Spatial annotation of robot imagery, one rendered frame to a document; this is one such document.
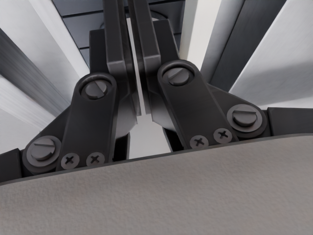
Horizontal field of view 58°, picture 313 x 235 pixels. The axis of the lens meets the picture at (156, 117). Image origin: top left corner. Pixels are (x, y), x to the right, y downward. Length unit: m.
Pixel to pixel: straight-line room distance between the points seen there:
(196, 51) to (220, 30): 0.16
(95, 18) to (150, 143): 0.09
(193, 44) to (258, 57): 0.14
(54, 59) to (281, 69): 0.25
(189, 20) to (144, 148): 0.07
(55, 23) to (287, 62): 0.24
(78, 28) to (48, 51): 0.13
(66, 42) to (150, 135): 0.10
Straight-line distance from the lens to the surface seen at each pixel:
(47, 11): 0.19
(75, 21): 0.20
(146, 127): 0.16
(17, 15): 0.28
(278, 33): 0.27
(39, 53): 0.33
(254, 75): 0.35
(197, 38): 0.17
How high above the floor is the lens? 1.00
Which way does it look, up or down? 16 degrees down
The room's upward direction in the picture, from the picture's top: 170 degrees clockwise
